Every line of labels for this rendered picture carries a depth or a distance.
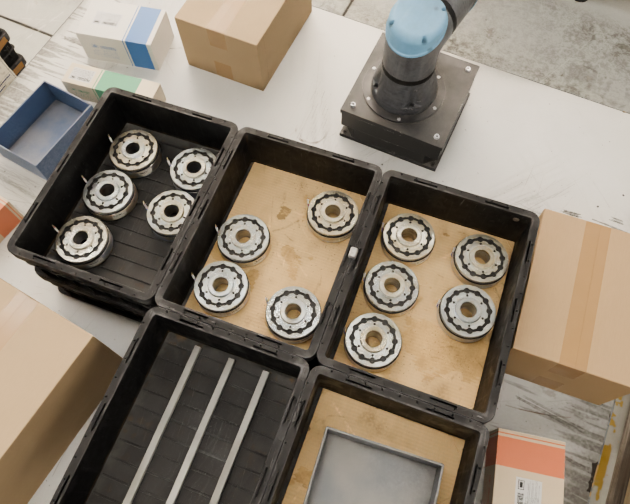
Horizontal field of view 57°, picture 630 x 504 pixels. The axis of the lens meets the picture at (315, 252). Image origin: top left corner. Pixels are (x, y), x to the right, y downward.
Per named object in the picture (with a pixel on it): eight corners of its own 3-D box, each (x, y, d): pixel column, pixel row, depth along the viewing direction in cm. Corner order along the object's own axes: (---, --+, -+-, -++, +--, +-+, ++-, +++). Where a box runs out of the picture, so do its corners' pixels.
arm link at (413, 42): (370, 66, 124) (376, 19, 111) (403, 25, 128) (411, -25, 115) (419, 91, 121) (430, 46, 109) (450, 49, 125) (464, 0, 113)
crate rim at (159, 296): (242, 131, 117) (241, 124, 115) (384, 173, 112) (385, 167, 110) (154, 307, 102) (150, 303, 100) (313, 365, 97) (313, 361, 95)
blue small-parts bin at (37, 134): (49, 182, 137) (35, 166, 131) (2, 156, 140) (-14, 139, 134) (102, 122, 144) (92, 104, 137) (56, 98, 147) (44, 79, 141)
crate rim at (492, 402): (384, 173, 112) (385, 167, 110) (537, 219, 108) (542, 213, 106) (313, 365, 97) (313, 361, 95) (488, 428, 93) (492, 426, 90)
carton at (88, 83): (166, 99, 146) (160, 83, 141) (156, 118, 144) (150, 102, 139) (81, 78, 150) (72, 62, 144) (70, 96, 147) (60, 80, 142)
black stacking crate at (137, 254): (126, 121, 130) (109, 87, 120) (247, 158, 126) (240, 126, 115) (34, 274, 115) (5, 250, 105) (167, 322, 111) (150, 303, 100)
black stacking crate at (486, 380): (380, 199, 121) (385, 169, 111) (520, 242, 116) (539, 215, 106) (315, 376, 106) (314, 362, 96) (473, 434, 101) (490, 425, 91)
